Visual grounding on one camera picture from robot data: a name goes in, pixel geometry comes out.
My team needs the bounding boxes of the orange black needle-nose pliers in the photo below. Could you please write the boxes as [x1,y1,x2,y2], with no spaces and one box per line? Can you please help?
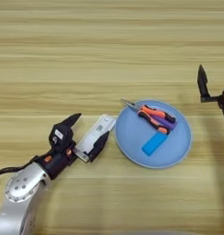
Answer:
[120,98,177,135]

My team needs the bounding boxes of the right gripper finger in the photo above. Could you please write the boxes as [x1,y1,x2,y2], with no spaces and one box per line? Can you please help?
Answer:
[196,64,224,104]

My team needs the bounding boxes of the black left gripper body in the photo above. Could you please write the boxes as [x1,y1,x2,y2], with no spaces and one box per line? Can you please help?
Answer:
[35,139,79,180]

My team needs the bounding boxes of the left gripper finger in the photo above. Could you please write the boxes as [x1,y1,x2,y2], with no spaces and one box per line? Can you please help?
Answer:
[87,131,111,163]
[62,112,83,129]

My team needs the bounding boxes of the white rectangular plastic device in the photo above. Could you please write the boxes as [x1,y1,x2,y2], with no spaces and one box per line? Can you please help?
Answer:
[73,114,118,163]

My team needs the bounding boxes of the bright blue rectangular block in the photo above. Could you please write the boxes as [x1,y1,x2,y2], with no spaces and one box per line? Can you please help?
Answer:
[140,131,170,157]

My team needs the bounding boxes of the round light blue plate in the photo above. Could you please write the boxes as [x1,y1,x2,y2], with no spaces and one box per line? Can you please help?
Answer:
[114,99,193,170]

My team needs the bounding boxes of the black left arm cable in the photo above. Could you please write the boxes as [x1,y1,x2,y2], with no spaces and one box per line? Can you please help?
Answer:
[0,155,42,179]

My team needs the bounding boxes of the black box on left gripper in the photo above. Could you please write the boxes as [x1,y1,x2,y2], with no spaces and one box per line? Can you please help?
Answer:
[49,121,74,147]

